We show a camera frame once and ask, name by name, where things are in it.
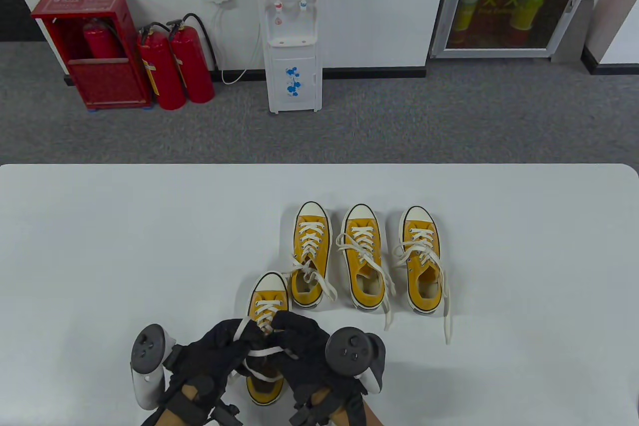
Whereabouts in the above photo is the black hand controller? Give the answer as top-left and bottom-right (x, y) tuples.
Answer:
(325, 327), (387, 393)
(131, 324), (177, 410)

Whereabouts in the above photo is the person's right forearm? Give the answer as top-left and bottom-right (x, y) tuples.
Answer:
(310, 387), (386, 426)

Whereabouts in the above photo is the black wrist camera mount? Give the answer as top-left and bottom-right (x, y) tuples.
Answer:
(141, 385), (242, 426)
(289, 389), (367, 426)

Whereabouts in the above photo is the red fire extinguisher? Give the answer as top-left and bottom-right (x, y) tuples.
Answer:
(136, 22), (187, 111)
(166, 13), (218, 104)
(82, 18), (123, 59)

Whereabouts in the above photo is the glass fire hydrant cabinet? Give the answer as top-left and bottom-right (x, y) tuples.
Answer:
(429, 0), (607, 59)

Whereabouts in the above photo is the person's left hand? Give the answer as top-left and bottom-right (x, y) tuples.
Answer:
(162, 319), (266, 398)

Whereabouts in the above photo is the white power cable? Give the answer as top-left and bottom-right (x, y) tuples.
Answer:
(214, 1), (263, 85)

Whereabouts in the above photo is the person's right hand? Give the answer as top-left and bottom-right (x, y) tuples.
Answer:
(272, 310), (369, 408)

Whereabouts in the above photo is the red extinguisher cabinet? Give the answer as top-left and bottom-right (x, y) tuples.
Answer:
(31, 0), (153, 111)

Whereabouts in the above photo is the white water dispenser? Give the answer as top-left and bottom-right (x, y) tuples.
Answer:
(254, 0), (324, 114)

